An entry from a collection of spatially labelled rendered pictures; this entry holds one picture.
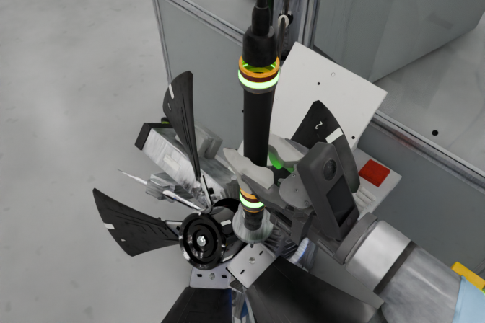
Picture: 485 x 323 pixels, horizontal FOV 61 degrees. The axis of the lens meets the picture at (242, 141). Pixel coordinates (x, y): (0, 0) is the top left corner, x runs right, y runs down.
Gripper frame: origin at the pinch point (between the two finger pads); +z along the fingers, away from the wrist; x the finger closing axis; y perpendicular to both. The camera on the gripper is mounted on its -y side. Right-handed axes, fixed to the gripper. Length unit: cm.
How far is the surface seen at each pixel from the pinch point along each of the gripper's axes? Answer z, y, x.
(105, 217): 35, 49, -13
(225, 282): 0.4, 46.6, -4.5
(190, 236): 8.8, 34.0, -5.7
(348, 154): -8.8, 10.9, 16.8
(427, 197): -20, 76, 70
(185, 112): 25.2, 19.8, 8.8
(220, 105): 82, 106, 71
